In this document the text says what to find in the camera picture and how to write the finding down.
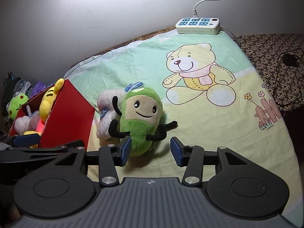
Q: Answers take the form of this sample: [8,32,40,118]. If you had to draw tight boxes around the black charger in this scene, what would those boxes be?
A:
[282,53,298,66]

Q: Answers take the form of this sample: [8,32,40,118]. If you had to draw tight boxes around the purple package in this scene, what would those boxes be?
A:
[30,81,47,96]

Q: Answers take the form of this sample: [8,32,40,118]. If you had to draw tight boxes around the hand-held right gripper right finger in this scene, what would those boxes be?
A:
[170,136,250,187]

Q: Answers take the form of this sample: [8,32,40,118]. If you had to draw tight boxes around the purple plush rabbit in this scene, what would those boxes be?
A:
[14,104,41,135]

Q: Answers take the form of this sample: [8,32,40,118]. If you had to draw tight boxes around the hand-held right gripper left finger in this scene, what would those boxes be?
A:
[55,136,132,188]

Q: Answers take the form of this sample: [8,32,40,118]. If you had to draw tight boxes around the green bear print blanket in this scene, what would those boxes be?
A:
[63,32,301,219]

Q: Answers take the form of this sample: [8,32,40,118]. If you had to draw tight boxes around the yellow tiger plush toy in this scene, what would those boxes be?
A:
[24,78,65,148]

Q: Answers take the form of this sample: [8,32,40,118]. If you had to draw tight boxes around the red cardboard box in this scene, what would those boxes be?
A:
[7,79,95,149]

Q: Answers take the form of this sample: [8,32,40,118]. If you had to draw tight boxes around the grey power strip cord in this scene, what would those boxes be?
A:
[220,25,239,42]

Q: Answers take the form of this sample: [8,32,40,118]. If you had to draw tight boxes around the green frog plush toy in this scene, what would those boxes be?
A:
[6,93,29,120]

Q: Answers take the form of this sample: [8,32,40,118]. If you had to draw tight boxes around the white blue patterned cloth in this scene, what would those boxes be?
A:
[14,79,32,93]

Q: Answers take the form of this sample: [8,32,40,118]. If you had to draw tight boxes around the white power strip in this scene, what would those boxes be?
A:
[175,17,220,35]

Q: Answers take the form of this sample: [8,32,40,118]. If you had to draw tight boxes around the white plush toy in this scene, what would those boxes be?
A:
[96,89,124,139]

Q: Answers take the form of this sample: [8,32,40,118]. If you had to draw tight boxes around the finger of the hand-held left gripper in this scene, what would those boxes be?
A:
[6,133,42,148]
[7,140,85,159]

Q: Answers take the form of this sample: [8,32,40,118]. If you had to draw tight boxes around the black cable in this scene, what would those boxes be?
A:
[272,47,304,107]

